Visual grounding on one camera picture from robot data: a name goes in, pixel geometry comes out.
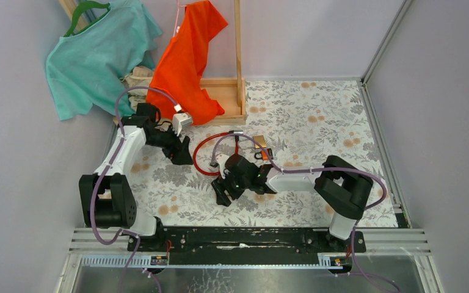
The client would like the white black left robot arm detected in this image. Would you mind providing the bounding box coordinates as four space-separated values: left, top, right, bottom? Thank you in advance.
79 103 193 251

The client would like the orange black padlock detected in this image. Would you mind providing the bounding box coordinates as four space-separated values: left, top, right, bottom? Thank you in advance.
254 148 274 161

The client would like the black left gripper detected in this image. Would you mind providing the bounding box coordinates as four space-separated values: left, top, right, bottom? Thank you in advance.
145 121 194 165

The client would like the red cable lock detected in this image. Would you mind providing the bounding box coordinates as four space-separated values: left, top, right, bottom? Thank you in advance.
191 131 235 176

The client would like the wooden clothes rack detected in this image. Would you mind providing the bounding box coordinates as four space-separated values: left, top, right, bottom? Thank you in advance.
59 0 247 127

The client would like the teal shirt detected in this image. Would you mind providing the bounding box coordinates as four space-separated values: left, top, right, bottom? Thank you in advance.
46 1 162 121

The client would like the beige crumpled cloth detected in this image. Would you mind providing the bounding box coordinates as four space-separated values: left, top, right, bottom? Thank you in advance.
120 66 154 110

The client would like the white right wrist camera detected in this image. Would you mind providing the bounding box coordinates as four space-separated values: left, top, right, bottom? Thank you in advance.
210 154 229 177

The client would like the orange shirt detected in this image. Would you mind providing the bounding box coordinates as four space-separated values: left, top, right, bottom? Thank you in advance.
150 1 228 125

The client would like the brass padlock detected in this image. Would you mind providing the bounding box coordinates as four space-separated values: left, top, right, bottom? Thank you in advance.
239 135 267 150

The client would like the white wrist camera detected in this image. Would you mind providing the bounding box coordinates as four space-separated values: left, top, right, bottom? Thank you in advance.
172 113 193 136
210 154 229 177

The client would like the floral table mat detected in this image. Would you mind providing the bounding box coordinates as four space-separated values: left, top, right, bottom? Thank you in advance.
129 81 384 227

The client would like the aluminium frame rail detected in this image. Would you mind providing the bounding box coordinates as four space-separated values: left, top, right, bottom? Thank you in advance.
361 0 415 87

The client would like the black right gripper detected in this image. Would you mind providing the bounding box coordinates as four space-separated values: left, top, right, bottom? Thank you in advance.
211 170 250 208

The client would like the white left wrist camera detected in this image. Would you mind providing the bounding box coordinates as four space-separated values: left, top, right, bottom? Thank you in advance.
172 113 193 136

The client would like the pink clothes hanger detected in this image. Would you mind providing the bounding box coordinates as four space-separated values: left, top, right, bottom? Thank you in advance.
172 0 186 37

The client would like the green clothes hanger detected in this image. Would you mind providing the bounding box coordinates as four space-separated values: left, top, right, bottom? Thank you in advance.
59 0 111 37

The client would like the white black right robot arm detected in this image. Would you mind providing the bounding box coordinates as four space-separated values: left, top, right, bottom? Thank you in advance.
211 154 374 251

